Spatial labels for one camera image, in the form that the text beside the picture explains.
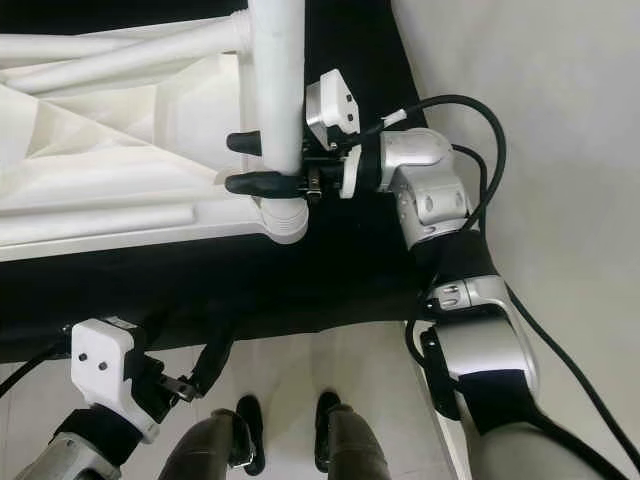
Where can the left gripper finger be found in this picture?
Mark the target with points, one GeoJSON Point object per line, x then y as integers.
{"type": "Point", "coordinates": [212, 360]}

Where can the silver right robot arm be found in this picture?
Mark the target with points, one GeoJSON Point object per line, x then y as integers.
{"type": "Point", "coordinates": [425, 190]}

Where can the grey left robot leg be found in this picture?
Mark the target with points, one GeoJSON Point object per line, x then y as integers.
{"type": "Point", "coordinates": [205, 450]}

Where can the grey robot leg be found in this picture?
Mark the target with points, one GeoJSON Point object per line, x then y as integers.
{"type": "Point", "coordinates": [355, 445]}
{"type": "Point", "coordinates": [205, 450]}

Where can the black tablecloth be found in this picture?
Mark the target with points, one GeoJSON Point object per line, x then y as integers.
{"type": "Point", "coordinates": [210, 290]}

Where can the white plastic table top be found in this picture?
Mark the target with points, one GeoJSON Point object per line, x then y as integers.
{"type": "Point", "coordinates": [120, 150]}

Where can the grey right robot leg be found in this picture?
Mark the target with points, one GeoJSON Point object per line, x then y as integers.
{"type": "Point", "coordinates": [355, 445]}

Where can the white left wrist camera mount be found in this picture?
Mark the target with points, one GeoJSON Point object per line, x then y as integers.
{"type": "Point", "coordinates": [105, 365]}

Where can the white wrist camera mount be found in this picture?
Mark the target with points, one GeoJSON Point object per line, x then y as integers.
{"type": "Point", "coordinates": [330, 105]}
{"type": "Point", "coordinates": [105, 365]}

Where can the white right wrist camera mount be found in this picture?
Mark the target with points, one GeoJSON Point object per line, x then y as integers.
{"type": "Point", "coordinates": [330, 105]}

